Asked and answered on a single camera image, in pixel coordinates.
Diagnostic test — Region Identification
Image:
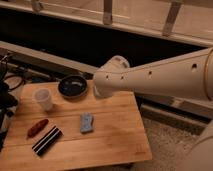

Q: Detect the black equipment on left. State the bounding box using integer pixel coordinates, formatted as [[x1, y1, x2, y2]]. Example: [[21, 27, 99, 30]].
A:
[[0, 54, 18, 151]]

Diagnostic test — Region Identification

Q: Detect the black round bowl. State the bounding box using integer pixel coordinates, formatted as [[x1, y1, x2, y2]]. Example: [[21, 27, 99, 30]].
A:
[[58, 75, 87, 98]]

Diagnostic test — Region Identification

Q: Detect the metal window frame rail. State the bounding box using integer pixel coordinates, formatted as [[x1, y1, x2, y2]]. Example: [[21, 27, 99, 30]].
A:
[[0, 0, 213, 47]]

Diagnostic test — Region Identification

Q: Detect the wooden cutting board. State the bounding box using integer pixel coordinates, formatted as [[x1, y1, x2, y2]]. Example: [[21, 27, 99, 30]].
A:
[[0, 81, 152, 171]]

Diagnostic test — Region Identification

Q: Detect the translucent white plastic cup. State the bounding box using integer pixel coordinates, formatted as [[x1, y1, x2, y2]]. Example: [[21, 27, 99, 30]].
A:
[[33, 88, 53, 111]]

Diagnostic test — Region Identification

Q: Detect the black white striped block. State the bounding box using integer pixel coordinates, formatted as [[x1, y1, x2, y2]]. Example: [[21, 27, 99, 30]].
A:
[[32, 126, 62, 156]]

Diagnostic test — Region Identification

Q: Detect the brown sausage toy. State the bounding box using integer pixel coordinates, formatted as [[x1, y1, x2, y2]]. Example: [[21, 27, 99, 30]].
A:
[[27, 119, 49, 138]]

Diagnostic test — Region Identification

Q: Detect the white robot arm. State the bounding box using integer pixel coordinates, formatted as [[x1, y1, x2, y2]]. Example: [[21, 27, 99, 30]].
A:
[[93, 48, 213, 171]]

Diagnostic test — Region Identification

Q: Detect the black cable loop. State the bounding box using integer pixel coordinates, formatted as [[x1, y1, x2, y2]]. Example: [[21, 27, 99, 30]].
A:
[[3, 73, 26, 93]]

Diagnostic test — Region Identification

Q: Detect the blue sponge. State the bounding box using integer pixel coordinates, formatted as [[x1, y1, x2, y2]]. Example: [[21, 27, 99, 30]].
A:
[[80, 113, 93, 134]]

